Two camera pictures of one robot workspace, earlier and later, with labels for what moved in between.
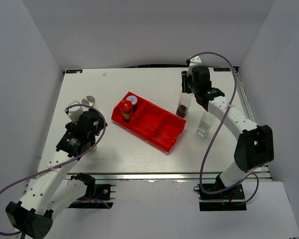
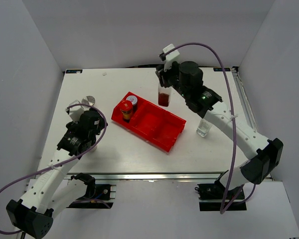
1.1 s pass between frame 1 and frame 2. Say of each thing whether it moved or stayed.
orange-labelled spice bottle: stayed
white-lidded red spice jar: stayed
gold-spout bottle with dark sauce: moved
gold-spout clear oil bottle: stayed
